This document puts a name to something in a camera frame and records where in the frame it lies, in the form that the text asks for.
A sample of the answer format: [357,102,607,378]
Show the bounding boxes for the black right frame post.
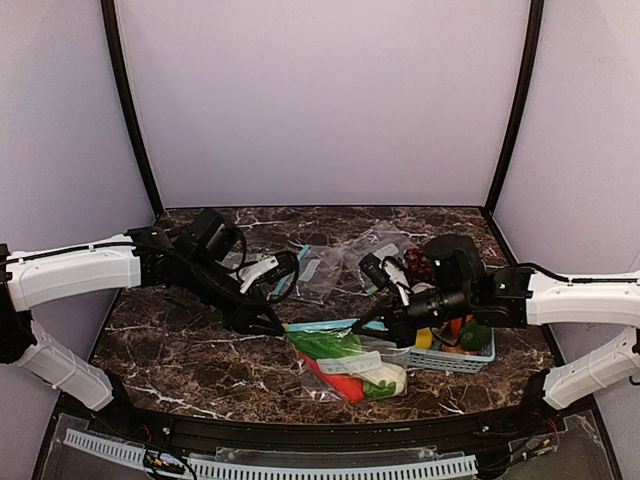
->
[483,0,545,217]

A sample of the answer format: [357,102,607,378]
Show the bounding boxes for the white slotted cable duct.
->
[63,428,479,479]

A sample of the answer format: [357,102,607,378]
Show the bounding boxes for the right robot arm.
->
[290,234,639,410]

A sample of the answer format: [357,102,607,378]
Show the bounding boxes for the black left frame post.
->
[100,0,165,219]

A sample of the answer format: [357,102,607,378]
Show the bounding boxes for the black frame post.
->
[100,0,165,219]
[483,0,545,217]

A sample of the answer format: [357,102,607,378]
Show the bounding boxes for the green avocado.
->
[459,322,492,351]

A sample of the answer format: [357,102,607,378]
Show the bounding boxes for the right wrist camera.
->
[358,253,413,306]

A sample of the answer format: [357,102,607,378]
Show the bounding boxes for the light blue plastic basket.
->
[409,329,496,374]

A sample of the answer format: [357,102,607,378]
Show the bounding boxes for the purple grape bunch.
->
[403,248,433,283]

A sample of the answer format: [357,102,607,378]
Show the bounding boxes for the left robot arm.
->
[1,209,298,416]

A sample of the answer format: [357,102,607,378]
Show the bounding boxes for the green white bok choy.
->
[287,330,409,401]

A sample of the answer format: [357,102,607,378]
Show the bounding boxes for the clear zip bag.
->
[292,245,344,305]
[282,317,416,405]
[344,221,417,295]

